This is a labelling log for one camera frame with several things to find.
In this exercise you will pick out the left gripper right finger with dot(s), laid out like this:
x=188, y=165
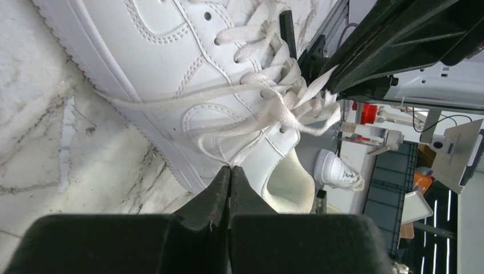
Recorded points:
x=264, y=241

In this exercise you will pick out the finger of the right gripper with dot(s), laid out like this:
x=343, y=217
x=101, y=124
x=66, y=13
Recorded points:
x=400, y=36

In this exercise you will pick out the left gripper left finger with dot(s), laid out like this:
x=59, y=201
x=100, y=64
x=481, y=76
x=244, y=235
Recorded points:
x=190, y=240

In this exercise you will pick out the white sneaker shoe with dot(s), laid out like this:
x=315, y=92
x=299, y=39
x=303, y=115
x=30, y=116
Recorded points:
x=209, y=83

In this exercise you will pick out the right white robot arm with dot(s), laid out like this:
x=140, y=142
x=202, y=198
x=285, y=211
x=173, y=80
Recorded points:
x=453, y=88

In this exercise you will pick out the red clamp fixture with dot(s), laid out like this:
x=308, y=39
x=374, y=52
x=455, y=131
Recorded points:
x=366, y=113

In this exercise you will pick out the black yellow highlighter marker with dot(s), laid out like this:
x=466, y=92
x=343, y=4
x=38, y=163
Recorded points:
x=287, y=31

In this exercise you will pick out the dark green storage crate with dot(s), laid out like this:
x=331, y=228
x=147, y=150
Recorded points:
x=392, y=179

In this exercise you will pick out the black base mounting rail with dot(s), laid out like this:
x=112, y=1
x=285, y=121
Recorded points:
x=312, y=60

